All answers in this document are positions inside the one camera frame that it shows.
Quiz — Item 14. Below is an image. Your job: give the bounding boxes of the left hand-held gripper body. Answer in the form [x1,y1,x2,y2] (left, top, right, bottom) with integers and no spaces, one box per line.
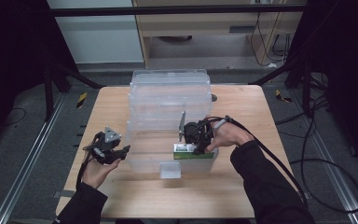
[85,126,122,165]

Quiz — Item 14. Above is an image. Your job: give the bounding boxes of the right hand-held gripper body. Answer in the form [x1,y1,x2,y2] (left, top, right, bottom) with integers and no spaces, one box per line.
[178,111,213,147]

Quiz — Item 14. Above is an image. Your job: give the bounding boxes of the green white carton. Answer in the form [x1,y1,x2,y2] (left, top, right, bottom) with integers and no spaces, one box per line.
[172,143,215,161]

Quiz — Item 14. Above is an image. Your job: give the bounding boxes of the clear plastic storage box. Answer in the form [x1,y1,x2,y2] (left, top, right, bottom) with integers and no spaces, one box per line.
[125,68,220,180]

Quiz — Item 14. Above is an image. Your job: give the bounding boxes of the person's left hand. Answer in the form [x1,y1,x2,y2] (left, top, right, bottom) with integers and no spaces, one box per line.
[81,158,122,189]

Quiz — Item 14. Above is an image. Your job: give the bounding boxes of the person's right hand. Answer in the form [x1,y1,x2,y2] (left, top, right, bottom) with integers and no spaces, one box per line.
[206,115,255,153]

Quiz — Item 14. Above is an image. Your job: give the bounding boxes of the yellow black tape marker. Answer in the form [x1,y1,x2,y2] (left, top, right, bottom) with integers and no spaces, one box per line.
[274,89,293,104]
[76,91,89,109]

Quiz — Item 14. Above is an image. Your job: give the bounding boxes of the grey tape strip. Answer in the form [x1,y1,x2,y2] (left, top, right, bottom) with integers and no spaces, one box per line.
[53,189,76,199]

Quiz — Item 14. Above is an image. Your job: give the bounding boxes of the dark round object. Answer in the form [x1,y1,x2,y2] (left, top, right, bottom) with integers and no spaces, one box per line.
[158,35,194,44]

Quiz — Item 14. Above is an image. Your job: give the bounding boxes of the white cabinet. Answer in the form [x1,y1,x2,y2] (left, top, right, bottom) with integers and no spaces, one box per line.
[48,0,145,64]

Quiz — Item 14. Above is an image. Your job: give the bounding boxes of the light wooden desk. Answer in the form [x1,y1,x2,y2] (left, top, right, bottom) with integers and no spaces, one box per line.
[132,0,307,68]

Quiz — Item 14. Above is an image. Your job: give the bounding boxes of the dark curtain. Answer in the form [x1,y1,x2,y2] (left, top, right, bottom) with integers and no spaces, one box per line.
[287,0,358,172]
[0,0,80,150]

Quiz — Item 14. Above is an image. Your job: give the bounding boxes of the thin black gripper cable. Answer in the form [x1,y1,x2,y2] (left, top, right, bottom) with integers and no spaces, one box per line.
[76,141,99,190]

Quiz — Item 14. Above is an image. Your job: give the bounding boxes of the black metal frame stand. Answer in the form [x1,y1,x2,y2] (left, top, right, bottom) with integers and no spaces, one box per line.
[43,59,103,122]
[248,59,313,119]

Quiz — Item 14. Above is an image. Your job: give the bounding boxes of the aluminium floor rail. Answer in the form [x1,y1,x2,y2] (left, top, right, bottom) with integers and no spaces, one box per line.
[0,92,66,224]
[288,90,358,224]

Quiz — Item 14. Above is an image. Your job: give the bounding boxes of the thin black floor cable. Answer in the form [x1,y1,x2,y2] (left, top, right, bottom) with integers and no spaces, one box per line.
[0,106,27,127]

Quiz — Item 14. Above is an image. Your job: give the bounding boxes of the black cables under desk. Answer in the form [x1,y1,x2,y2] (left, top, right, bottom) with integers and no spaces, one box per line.
[250,12,293,68]

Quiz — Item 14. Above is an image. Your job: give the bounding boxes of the black horizontal frame bar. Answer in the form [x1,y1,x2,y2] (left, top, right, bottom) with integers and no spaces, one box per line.
[48,4,307,17]

